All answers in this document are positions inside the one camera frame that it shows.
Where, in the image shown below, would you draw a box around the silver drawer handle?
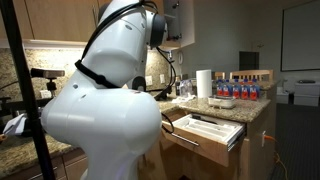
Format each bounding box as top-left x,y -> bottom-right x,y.
170,133 -> 199,146

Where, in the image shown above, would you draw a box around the wooden top drawer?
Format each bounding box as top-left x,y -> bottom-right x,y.
160,108 -> 248,168

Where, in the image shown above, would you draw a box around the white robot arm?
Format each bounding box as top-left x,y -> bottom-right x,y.
41,0 -> 165,180

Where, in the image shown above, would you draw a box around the white paper sheet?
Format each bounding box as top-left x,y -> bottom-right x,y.
171,94 -> 196,104

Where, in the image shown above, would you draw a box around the white paper towel roll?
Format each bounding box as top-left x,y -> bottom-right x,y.
196,70 -> 212,98

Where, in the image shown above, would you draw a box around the red drink bottle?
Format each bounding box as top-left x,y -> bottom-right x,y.
250,79 -> 259,101
233,79 -> 241,99
216,79 -> 223,96
241,79 -> 250,100
223,79 -> 232,97

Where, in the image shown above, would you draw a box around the white rectangular dish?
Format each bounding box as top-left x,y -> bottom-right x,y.
208,96 -> 235,109

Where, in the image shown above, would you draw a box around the white cutlery tray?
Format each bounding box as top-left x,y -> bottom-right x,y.
173,114 -> 245,146

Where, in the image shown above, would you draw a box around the wooden dining chair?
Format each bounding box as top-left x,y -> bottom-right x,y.
229,70 -> 274,81

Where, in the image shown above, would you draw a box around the wooden upper cabinets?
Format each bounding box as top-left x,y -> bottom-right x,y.
13,0 -> 195,49

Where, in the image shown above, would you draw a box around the black vertical stand pole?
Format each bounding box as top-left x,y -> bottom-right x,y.
0,0 -> 55,180

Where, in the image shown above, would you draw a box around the white printer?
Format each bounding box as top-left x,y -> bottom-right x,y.
294,82 -> 320,106

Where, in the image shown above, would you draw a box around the white crumpled cloth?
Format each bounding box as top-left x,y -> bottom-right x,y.
3,114 -> 27,136

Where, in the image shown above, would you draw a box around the white projector screen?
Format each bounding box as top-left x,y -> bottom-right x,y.
281,0 -> 320,71

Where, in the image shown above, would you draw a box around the black camera on tripod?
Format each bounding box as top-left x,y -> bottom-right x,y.
30,68 -> 65,93

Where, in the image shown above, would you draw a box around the yellow extension cable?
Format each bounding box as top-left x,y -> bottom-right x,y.
263,134 -> 288,180

